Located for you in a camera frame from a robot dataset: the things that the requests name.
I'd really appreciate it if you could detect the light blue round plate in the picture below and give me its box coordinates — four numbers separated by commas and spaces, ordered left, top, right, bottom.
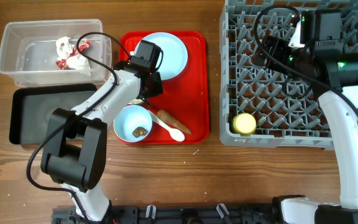
142, 32, 188, 81

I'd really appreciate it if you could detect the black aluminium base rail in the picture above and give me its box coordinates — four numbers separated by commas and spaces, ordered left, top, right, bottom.
51, 203, 291, 224

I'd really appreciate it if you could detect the mint green bowl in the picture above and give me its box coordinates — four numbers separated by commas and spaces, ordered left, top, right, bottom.
129, 99, 144, 105

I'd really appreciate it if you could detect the brown carrot piece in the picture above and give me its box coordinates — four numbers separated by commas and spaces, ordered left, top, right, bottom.
157, 110, 191, 134

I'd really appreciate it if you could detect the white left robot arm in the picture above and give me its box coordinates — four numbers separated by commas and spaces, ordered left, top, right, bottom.
40, 40, 163, 223

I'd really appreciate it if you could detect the grey-blue dishwasher rack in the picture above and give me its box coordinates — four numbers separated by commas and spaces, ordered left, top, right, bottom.
219, 1, 358, 149

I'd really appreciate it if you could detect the white napkin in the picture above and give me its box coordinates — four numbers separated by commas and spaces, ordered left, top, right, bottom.
55, 36, 91, 77

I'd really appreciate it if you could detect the red plastic tray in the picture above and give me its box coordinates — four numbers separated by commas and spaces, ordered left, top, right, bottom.
121, 30, 209, 146

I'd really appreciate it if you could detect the brown food scrap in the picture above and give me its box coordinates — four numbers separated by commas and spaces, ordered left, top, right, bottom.
132, 126, 149, 138

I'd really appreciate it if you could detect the black flat tray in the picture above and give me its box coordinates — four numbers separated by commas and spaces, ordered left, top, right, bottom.
9, 83, 97, 145

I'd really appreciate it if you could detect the red snack wrapper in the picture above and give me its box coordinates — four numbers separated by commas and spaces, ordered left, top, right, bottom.
55, 39, 91, 70

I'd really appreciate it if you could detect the light blue bowl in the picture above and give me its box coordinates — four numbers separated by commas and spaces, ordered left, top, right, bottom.
113, 105, 153, 143

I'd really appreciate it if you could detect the yellow plastic cup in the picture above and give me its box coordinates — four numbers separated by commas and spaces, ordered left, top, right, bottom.
232, 113, 257, 135

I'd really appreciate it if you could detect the clear plastic bin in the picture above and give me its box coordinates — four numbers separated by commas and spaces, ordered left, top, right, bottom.
0, 19, 109, 87

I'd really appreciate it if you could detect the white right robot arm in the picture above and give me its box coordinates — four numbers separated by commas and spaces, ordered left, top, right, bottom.
257, 9, 358, 223

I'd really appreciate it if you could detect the white plastic spoon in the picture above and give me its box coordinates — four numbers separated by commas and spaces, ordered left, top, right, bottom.
147, 110, 185, 142

